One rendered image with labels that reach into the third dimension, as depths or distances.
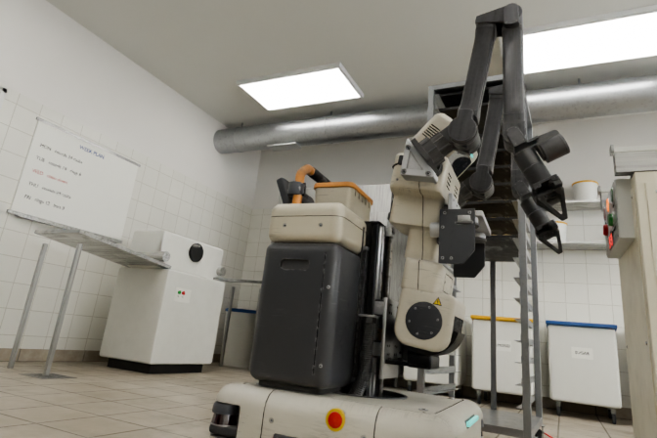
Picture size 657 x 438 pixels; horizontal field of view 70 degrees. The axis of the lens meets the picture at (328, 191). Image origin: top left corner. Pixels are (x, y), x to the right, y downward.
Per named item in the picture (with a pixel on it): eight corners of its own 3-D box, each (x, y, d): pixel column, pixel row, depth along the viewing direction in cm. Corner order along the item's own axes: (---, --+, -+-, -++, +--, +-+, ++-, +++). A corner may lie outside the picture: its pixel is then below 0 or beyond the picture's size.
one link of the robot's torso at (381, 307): (363, 376, 136) (369, 290, 143) (390, 373, 160) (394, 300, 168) (457, 389, 125) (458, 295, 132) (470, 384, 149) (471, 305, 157)
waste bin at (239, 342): (269, 368, 578) (276, 313, 598) (243, 369, 532) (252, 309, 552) (234, 363, 602) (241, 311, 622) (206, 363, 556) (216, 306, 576)
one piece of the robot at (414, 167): (399, 174, 134) (406, 138, 136) (404, 180, 138) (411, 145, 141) (433, 177, 129) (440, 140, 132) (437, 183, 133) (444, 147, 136)
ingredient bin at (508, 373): (469, 403, 414) (469, 314, 437) (479, 398, 469) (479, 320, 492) (536, 414, 391) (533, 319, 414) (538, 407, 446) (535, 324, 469)
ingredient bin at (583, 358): (548, 416, 387) (545, 320, 410) (551, 409, 440) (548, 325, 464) (626, 427, 362) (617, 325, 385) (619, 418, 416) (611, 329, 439)
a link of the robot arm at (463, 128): (478, 24, 148) (474, 3, 139) (525, 22, 142) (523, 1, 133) (451, 153, 138) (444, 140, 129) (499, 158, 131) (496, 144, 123)
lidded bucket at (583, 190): (598, 206, 478) (597, 187, 484) (600, 199, 457) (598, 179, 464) (572, 207, 488) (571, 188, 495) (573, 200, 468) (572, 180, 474)
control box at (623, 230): (622, 258, 122) (617, 207, 126) (637, 238, 101) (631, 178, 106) (605, 258, 124) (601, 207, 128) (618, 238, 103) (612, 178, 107)
